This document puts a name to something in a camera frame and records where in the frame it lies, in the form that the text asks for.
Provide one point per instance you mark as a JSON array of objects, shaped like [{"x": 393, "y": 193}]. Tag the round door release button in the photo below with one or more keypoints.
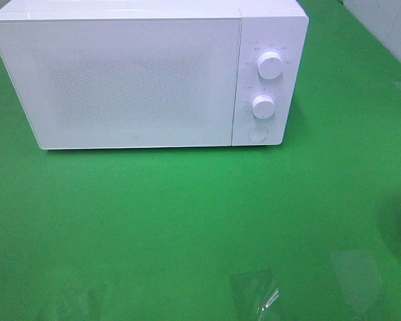
[{"x": 258, "y": 133}]

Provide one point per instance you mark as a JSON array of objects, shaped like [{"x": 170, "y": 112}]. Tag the white microwave door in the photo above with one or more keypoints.
[{"x": 124, "y": 83}]

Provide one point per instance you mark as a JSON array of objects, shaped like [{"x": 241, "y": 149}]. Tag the upper white microwave knob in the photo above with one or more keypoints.
[{"x": 270, "y": 64}]

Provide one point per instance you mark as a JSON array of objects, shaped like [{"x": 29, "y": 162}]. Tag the green table mat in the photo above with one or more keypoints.
[{"x": 307, "y": 230}]

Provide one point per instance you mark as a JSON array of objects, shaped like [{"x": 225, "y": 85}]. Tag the white microwave oven body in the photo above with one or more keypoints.
[{"x": 279, "y": 25}]

